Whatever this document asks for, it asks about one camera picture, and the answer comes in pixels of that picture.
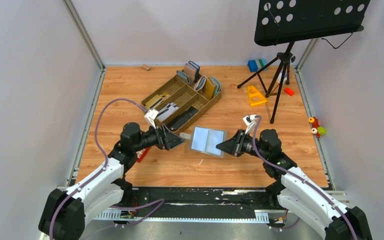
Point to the small cardboard scrap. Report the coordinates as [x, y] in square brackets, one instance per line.
[146, 67]

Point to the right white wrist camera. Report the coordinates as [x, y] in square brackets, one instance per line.
[250, 121]

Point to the blue green toy block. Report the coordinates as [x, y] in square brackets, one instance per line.
[256, 64]

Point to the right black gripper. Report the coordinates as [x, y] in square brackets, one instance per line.
[240, 143]

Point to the red green toy figure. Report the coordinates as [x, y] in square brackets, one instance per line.
[316, 128]

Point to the woven divided basket tray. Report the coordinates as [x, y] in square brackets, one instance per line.
[184, 96]

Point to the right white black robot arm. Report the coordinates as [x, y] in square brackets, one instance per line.
[294, 191]

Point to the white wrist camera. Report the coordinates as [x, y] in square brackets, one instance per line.
[250, 121]
[150, 117]

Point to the yellow triangular toy block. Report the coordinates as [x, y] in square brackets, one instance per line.
[255, 97]

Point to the blue tan card holder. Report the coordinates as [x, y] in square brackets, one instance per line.
[191, 69]

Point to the black white cards stack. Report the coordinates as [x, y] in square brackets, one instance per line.
[167, 111]

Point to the white gold VIP card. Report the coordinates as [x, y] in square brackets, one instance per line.
[186, 136]

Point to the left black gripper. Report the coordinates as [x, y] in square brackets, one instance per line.
[162, 139]

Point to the yellow card holder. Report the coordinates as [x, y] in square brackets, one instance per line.
[209, 87]

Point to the tan card in basket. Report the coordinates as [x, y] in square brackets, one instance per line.
[164, 96]

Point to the gold card magnetic stripe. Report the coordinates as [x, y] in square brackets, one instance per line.
[154, 101]

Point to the black music stand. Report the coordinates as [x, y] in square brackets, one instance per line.
[290, 21]

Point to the small red toy brick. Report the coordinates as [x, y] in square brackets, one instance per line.
[289, 91]

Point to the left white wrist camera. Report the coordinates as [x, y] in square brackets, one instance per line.
[150, 117]

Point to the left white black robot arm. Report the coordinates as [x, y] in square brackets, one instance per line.
[67, 212]

